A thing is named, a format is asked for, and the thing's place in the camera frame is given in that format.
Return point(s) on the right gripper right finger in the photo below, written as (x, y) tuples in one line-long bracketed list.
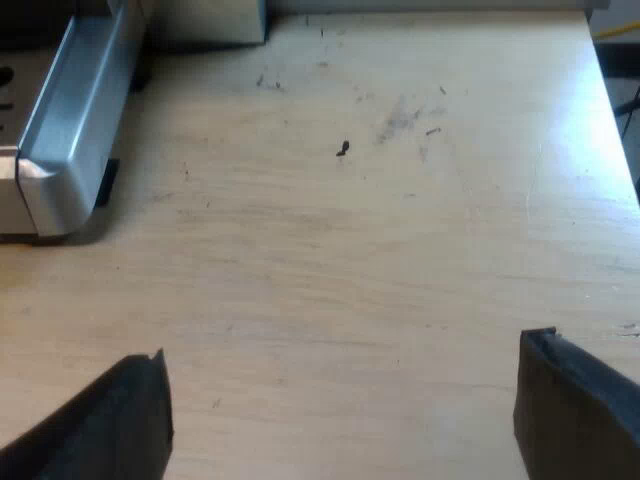
[(575, 415)]

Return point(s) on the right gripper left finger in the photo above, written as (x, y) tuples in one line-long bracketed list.
[(105, 425)]

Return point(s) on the steel espresso machine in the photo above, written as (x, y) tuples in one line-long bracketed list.
[(70, 125)]

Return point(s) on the metal block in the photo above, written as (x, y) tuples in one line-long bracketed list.
[(210, 22)]

